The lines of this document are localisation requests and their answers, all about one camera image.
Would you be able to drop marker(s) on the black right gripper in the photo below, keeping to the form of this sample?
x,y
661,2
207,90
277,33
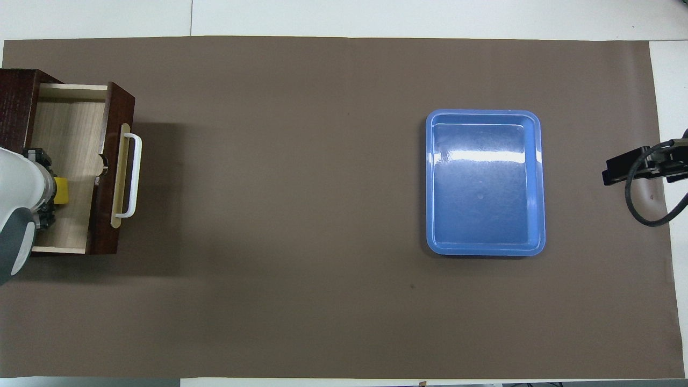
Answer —
x,y
672,161

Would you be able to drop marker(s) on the yellow cube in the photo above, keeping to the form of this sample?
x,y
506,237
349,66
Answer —
x,y
62,191

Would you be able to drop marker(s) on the wooden drawer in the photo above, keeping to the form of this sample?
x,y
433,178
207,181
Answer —
x,y
75,134

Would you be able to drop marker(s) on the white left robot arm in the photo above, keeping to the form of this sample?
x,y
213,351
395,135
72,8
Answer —
x,y
16,188

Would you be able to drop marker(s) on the dark brown wooden cabinet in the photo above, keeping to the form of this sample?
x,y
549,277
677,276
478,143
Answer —
x,y
16,102

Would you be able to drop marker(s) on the blue plastic tray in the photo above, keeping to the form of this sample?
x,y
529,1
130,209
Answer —
x,y
484,188

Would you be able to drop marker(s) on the brown paper table mat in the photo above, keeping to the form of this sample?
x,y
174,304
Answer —
x,y
322,215

